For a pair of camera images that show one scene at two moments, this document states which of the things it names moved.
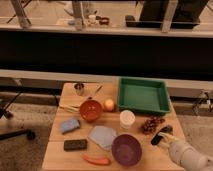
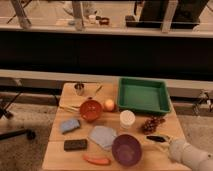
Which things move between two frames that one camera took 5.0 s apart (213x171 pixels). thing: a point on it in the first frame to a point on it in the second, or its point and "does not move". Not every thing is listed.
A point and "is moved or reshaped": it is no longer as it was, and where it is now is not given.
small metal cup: (79, 87) does not move
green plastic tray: (143, 95) does not move
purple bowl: (126, 149) does not move
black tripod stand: (6, 112) does not move
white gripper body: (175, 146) to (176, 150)
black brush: (157, 138) is moved or reshaped
